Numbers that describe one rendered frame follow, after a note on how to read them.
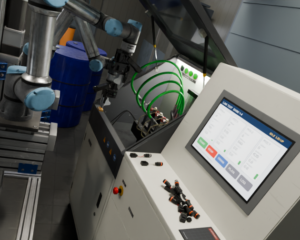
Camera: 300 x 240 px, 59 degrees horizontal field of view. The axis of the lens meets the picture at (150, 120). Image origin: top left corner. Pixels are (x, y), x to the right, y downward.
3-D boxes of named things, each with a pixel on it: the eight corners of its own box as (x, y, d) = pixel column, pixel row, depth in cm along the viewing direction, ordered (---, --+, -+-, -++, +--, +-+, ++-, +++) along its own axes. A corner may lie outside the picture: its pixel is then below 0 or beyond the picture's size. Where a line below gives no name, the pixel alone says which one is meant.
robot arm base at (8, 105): (-7, 117, 115) (-5, 96, 111) (1, 104, 128) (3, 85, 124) (30, 124, 120) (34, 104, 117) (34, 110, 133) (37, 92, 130)
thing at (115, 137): (89, 123, 197) (94, 104, 192) (95, 124, 200) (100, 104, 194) (113, 175, 148) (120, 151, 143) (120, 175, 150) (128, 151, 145)
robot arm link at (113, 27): (97, 30, 128) (114, 34, 136) (112, 37, 122) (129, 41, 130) (102, 14, 125) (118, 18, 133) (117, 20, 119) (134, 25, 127)
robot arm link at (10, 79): (25, 89, 128) (30, 62, 124) (38, 101, 121) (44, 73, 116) (-1, 89, 119) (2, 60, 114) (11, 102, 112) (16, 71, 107)
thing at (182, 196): (156, 185, 120) (160, 175, 118) (175, 185, 125) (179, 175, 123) (181, 224, 102) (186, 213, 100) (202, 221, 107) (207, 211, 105)
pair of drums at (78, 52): (94, 101, 461) (107, 49, 428) (89, 135, 347) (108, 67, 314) (47, 89, 441) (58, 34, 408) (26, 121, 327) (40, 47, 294)
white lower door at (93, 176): (68, 193, 223) (87, 122, 198) (71, 193, 224) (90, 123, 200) (84, 262, 171) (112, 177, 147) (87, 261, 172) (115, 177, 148)
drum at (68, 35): (58, 43, 791) (62, 22, 769) (71, 47, 805) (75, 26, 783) (57, 45, 757) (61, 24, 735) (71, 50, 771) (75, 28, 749)
